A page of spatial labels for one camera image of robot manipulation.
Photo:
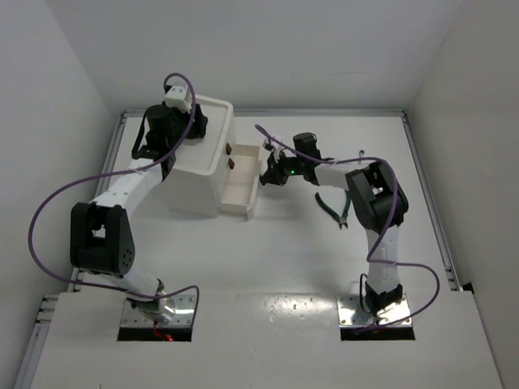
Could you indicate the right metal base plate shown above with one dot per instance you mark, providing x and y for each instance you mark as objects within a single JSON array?
[{"x": 351, "y": 315}]

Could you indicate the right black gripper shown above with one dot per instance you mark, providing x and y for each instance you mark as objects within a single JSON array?
[{"x": 275, "y": 173}]

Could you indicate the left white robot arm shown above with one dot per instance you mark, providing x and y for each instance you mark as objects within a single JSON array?
[{"x": 101, "y": 238}]

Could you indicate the white front cover board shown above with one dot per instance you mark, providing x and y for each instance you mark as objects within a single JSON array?
[{"x": 264, "y": 341}]

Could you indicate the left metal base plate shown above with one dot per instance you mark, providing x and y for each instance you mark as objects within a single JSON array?
[{"x": 172, "y": 312}]

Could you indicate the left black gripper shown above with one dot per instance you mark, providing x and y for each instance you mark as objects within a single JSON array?
[{"x": 196, "y": 122}]

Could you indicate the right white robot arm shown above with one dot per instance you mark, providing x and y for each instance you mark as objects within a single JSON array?
[{"x": 374, "y": 193}]

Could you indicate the green handled cutters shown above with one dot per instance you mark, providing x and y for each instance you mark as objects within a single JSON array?
[{"x": 340, "y": 219}]

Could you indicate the metal base plate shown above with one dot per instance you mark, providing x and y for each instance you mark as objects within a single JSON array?
[
  {"x": 172, "y": 312},
  {"x": 351, "y": 315}
]

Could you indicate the white drawer cabinet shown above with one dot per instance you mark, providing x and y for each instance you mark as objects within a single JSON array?
[{"x": 195, "y": 183}]

